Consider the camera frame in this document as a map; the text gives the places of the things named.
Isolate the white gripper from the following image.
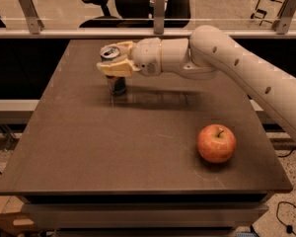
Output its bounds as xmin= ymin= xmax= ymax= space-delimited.
xmin=97 ymin=38 xmax=162 ymax=77

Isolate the red bull can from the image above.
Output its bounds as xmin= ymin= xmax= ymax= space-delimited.
xmin=100 ymin=46 xmax=126 ymax=96

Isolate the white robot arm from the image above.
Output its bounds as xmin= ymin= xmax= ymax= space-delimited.
xmin=97 ymin=26 xmax=296 ymax=142

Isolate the black office chair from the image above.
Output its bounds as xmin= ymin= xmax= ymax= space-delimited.
xmin=80 ymin=0 xmax=191 ymax=28

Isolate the brown table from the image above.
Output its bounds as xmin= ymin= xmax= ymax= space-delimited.
xmin=0 ymin=39 xmax=292 ymax=234

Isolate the red apple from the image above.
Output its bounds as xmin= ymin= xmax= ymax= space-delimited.
xmin=197 ymin=124 xmax=237 ymax=164

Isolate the middle metal bracket post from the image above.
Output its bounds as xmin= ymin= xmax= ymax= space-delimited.
xmin=154 ymin=0 xmax=165 ymax=35

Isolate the metal bracket post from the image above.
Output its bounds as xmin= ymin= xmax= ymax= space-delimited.
xmin=154 ymin=0 xmax=165 ymax=35
xmin=18 ymin=0 xmax=44 ymax=35
xmin=273 ymin=0 xmax=296 ymax=35

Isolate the left metal bracket post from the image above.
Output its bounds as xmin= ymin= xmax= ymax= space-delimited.
xmin=18 ymin=0 xmax=44 ymax=35

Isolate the right metal bracket post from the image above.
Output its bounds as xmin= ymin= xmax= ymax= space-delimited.
xmin=273 ymin=0 xmax=296 ymax=35

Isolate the black floor cable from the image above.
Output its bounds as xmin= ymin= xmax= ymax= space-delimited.
xmin=275 ymin=200 xmax=296 ymax=237

